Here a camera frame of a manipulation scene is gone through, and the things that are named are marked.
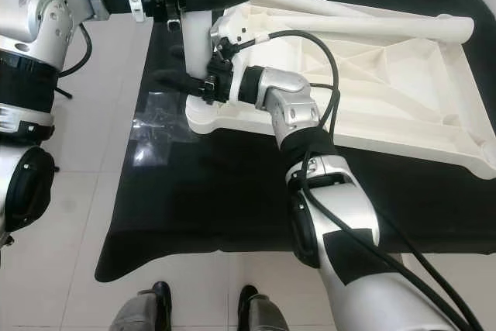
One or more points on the white plastic children table top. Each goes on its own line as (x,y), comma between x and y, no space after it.
(395,91)

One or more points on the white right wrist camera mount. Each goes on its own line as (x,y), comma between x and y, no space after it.
(229,29)

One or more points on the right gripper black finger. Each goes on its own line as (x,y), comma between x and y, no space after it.
(177,50)
(174,81)

